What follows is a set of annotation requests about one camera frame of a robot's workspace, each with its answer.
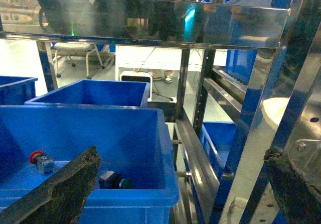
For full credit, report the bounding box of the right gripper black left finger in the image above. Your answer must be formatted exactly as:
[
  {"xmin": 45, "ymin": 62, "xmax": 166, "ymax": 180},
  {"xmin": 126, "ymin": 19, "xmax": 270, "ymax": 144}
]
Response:
[{"xmin": 1, "ymin": 146, "xmax": 101, "ymax": 223}]

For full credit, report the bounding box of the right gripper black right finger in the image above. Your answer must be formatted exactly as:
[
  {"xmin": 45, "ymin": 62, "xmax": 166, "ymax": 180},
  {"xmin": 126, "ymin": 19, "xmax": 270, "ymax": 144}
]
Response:
[{"xmin": 264, "ymin": 147, "xmax": 320, "ymax": 223}]

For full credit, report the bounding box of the blue bin behind target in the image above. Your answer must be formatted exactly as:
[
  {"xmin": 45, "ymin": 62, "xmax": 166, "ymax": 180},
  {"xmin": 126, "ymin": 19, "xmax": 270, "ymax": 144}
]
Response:
[{"xmin": 25, "ymin": 79, "xmax": 150, "ymax": 107}]

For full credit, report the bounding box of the big blue target bin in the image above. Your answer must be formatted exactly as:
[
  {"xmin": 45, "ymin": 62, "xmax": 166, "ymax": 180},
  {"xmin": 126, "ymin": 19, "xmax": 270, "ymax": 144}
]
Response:
[{"xmin": 1, "ymin": 105, "xmax": 179, "ymax": 223}]

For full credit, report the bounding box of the steel shelf upright post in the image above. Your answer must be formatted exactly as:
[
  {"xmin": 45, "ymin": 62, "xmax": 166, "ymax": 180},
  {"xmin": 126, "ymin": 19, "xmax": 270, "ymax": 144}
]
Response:
[{"xmin": 209, "ymin": 0, "xmax": 320, "ymax": 223}]

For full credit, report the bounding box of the blue bin lower right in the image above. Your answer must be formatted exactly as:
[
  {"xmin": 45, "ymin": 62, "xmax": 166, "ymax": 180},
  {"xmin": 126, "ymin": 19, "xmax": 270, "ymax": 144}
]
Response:
[{"xmin": 200, "ymin": 122, "xmax": 236, "ymax": 180}]

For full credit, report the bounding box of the upper steel shelf rail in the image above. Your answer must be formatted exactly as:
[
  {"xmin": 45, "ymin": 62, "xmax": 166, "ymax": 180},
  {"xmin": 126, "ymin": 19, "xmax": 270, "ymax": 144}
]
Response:
[{"xmin": 1, "ymin": 0, "xmax": 289, "ymax": 49}]

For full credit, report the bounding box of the red emergency stop button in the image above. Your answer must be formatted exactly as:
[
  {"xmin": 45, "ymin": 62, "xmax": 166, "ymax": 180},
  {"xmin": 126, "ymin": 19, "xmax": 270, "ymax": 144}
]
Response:
[{"xmin": 29, "ymin": 150, "xmax": 55, "ymax": 174}]

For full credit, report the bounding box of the blue bin far left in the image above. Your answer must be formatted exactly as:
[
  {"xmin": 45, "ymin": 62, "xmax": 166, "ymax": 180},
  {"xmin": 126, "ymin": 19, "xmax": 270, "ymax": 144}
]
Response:
[{"xmin": 1, "ymin": 76, "xmax": 38, "ymax": 105}]

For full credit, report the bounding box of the white cabinet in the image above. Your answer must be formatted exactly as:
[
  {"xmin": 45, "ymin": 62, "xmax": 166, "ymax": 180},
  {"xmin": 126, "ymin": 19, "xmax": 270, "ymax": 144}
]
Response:
[{"xmin": 114, "ymin": 45, "xmax": 201, "ymax": 84}]

